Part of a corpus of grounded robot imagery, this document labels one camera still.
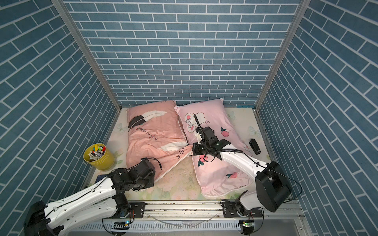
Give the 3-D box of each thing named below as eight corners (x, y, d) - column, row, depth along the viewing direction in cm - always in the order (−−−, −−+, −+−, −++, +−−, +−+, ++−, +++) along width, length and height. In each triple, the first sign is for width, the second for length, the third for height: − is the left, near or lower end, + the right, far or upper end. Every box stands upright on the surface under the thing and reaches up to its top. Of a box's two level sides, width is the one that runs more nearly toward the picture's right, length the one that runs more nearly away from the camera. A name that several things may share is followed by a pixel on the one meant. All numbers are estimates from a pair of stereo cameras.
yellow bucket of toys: (94, 172, 88) (78, 161, 77) (101, 155, 95) (89, 143, 84) (113, 172, 88) (101, 161, 77) (120, 155, 96) (109, 143, 84)
